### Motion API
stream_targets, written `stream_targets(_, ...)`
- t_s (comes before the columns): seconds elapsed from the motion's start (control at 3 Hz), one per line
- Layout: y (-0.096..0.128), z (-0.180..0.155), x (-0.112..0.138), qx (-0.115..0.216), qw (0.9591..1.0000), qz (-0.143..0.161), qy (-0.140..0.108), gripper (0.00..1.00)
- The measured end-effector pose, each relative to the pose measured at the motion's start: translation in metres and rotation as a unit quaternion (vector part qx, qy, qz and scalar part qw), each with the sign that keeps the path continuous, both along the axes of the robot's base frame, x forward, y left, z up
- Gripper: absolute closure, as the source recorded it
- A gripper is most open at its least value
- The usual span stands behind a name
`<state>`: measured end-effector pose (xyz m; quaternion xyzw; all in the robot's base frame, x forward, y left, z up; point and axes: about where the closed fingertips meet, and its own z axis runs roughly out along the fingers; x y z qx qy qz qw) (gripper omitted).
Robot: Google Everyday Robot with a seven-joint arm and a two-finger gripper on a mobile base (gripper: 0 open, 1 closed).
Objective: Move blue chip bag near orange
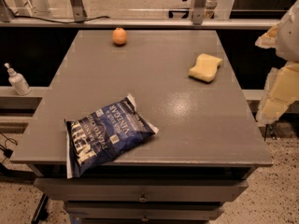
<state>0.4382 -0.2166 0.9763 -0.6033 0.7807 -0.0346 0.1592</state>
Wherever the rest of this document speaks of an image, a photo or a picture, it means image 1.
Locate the metal bracket left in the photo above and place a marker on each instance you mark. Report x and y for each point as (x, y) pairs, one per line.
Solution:
(79, 12)

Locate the metal bracket right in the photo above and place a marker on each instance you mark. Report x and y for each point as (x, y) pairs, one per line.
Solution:
(198, 11)

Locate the orange fruit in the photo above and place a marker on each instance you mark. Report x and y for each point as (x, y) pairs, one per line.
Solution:
(119, 36)

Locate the grey drawer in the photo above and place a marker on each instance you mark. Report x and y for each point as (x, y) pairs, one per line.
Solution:
(129, 190)
(153, 211)

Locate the blue chip bag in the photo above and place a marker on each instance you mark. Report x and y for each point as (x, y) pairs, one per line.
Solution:
(104, 135)

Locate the grey lower drawer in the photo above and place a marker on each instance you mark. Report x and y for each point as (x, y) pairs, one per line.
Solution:
(153, 211)

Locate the white pump bottle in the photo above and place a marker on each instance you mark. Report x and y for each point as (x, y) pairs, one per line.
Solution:
(17, 81)

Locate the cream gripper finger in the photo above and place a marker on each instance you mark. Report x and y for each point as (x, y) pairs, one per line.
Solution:
(281, 89)
(269, 39)

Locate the grey top drawer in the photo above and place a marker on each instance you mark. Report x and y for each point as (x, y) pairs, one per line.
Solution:
(129, 190)

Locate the round drawer knob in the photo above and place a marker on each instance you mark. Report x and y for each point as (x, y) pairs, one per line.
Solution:
(143, 198)

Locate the metal bracket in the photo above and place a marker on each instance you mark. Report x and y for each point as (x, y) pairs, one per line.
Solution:
(198, 11)
(79, 12)

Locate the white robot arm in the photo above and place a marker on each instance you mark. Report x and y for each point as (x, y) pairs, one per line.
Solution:
(288, 36)

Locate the yellow sponge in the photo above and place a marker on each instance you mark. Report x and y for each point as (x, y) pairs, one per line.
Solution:
(205, 68)

